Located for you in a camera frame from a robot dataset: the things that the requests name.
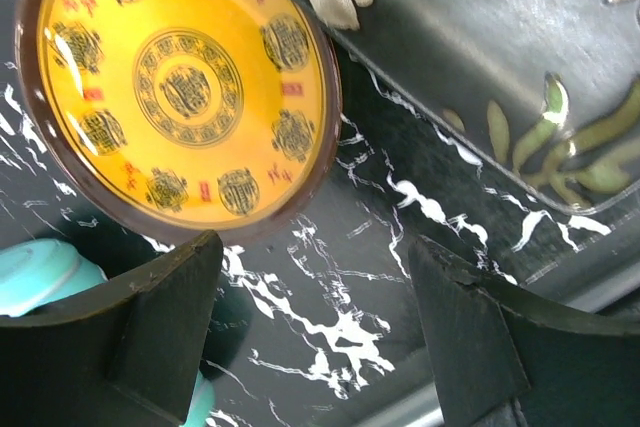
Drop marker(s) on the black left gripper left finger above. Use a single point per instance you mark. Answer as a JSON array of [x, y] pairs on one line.
[[123, 353]]

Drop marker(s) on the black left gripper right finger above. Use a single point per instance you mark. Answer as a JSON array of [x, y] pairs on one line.
[[503, 356]]

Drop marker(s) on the yellow patterned small plate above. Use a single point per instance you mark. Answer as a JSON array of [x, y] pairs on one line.
[[179, 116]]

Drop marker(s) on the black floral square plate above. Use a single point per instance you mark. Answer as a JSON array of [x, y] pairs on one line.
[[545, 90]]

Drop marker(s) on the teal cat ear headphones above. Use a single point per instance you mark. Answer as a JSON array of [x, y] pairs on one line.
[[39, 272]]

